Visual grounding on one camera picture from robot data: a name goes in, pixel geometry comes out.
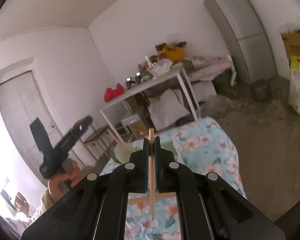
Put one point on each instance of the white bag under table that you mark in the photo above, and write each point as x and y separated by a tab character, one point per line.
167	108

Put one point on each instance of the pink floral folding bed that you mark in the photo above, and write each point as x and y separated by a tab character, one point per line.
207	68

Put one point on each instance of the small dark bin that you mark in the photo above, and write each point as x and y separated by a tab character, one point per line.
260	90

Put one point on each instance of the cardboard box under table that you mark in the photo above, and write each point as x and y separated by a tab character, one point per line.
140	128

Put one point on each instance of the white door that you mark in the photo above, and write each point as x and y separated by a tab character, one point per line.
20	104

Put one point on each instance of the brown cardboard box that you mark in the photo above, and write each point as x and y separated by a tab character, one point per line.
291	43

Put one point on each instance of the person's left hand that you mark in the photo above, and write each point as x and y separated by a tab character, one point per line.
74	177

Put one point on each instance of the red plastic bag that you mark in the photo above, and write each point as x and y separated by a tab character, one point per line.
111	94

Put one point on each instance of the yellow bag on table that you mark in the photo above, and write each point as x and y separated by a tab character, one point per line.
175	54

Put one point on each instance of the wooden chair dark seat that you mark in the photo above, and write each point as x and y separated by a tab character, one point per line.
94	144

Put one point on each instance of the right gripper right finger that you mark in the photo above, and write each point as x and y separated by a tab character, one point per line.
209	207

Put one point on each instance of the white ceramic spoon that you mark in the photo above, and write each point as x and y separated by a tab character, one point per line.
122	157

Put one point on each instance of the silver refrigerator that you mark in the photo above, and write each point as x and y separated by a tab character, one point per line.
245	38

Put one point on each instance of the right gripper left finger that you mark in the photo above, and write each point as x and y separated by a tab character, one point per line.
96	207

